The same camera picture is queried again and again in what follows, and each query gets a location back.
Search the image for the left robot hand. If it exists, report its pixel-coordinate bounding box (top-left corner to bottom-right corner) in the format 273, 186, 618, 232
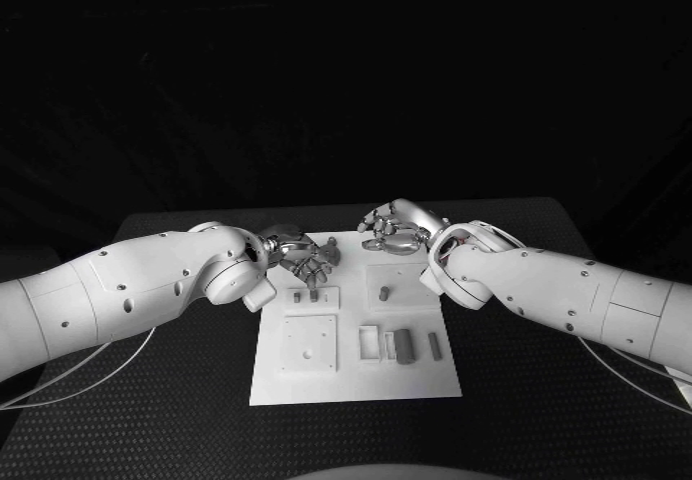
257, 223, 342, 292

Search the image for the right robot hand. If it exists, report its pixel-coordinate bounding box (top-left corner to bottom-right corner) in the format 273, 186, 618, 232
357, 198, 452, 257

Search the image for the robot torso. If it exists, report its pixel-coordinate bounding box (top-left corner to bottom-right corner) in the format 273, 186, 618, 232
285, 463, 517, 480

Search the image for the white cable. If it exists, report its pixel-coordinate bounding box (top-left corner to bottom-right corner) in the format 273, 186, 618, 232
0, 325, 161, 411
0, 340, 116, 408
576, 336, 692, 417
608, 345, 692, 383

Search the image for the white task board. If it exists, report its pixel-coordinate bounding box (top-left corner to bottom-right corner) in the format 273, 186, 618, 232
249, 230, 465, 407

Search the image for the thick long grey cylinder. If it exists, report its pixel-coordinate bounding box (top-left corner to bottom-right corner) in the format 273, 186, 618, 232
394, 328, 419, 366

